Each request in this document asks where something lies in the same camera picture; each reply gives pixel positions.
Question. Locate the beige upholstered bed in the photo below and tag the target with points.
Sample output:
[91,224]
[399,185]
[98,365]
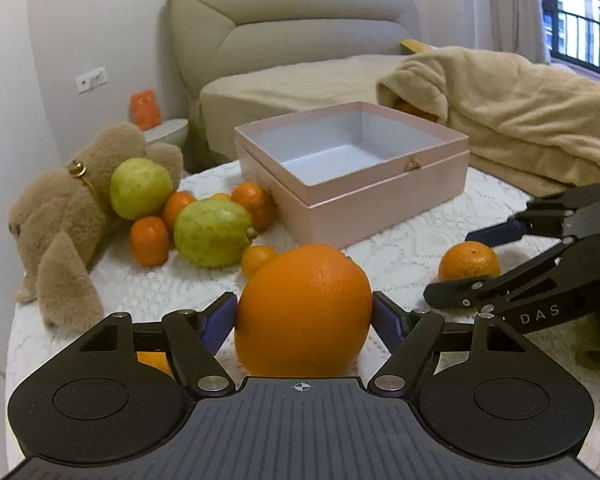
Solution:
[290,35]

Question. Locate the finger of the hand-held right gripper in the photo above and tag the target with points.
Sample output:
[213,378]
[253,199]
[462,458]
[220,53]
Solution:
[485,292]
[500,232]

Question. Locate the beige fleece blanket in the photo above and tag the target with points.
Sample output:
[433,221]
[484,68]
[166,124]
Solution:
[520,105]

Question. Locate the brown plush bear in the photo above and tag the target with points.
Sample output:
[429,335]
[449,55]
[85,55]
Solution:
[65,210]

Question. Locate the yellow wooden thing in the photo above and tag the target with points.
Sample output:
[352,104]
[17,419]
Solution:
[414,46]

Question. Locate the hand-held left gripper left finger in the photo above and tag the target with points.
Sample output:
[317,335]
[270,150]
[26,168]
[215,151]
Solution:
[219,321]

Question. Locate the white wall socket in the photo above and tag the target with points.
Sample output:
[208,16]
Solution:
[92,79]

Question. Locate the white curtain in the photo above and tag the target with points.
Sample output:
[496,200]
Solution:
[515,5]

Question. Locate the small yellow-orange mandarin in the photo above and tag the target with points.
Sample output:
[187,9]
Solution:
[256,261]

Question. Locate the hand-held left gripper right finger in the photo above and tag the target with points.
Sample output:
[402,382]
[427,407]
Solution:
[386,321]

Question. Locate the white lace tablecloth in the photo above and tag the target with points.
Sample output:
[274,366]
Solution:
[410,260]

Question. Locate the round green guava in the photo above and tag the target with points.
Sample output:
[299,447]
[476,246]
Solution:
[140,187]

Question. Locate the orange thing under blanket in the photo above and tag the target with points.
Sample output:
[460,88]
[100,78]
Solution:
[416,110]

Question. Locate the window with railing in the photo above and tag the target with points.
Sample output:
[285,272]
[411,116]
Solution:
[587,15]

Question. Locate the orange toy figure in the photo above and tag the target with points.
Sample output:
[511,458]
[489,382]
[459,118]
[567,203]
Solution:
[145,109]

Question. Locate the large green guava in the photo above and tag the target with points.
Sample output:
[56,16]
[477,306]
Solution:
[212,232]

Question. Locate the large orange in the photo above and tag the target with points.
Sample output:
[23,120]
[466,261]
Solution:
[305,310]

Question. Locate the pink cardboard box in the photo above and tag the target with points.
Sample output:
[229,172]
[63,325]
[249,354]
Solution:
[370,195]

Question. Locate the round grey nightstand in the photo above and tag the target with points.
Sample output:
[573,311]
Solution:
[170,132]

